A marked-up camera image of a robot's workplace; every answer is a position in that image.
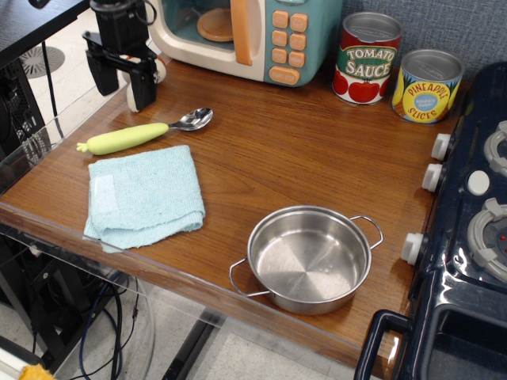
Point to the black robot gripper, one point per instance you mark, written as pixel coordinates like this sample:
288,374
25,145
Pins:
123,30

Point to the white toy mushroom brown cap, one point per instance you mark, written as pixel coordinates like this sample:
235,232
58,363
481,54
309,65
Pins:
159,76

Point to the black desk at left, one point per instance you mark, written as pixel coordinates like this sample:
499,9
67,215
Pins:
23,26

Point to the black computer case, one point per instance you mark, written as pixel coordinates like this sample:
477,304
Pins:
21,120

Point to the light blue folded cloth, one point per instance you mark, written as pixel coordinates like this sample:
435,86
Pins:
141,199

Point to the teal cream toy microwave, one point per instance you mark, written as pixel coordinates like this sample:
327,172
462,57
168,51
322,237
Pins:
278,42

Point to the tomato sauce toy can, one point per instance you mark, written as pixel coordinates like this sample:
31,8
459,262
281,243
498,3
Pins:
365,58

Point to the stainless steel pot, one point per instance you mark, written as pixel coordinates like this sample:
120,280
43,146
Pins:
309,260

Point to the pineapple slices toy can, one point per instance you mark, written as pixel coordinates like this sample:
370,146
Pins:
427,84

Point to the yellow fuzzy object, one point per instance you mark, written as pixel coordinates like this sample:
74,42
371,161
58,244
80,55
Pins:
35,372

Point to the white stove knob middle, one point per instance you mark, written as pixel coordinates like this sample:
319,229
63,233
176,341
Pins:
432,177

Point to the white stove knob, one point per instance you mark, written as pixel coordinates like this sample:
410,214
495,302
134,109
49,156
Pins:
432,177
411,247
440,146

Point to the white stove knob upper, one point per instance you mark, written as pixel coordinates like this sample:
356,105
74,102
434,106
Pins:
440,146

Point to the white stove knob lower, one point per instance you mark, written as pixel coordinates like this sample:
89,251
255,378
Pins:
411,247

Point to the dark blue toy stove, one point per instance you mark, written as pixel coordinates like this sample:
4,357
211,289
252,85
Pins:
456,326

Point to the spoon with green handle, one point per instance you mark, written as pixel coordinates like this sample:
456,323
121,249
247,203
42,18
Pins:
129,137

